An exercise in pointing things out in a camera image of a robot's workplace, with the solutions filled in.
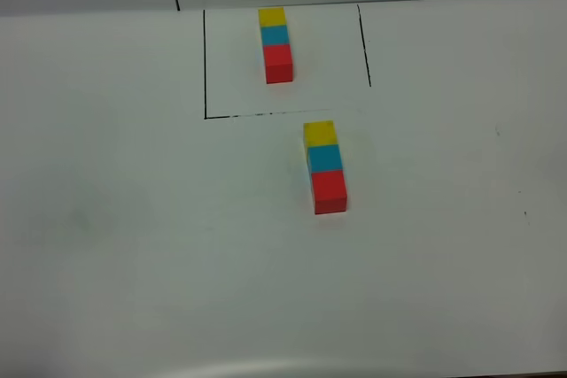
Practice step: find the blue template cube block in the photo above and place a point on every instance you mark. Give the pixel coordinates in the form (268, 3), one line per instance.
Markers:
(274, 35)

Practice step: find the yellow template cube block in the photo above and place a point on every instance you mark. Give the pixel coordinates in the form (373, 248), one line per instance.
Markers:
(272, 17)

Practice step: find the red template cube block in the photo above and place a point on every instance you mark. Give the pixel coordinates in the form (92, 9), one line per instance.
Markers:
(278, 63)

